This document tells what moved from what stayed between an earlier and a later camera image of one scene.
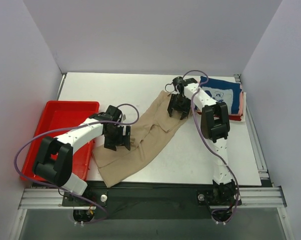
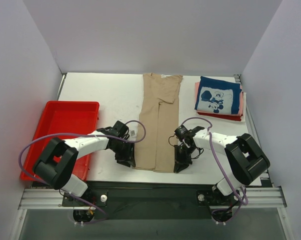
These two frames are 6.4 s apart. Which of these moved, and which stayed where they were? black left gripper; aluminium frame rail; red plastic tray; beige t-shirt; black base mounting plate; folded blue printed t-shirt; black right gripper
Moved: black right gripper; beige t-shirt; black left gripper
Stayed: aluminium frame rail; black base mounting plate; folded blue printed t-shirt; red plastic tray
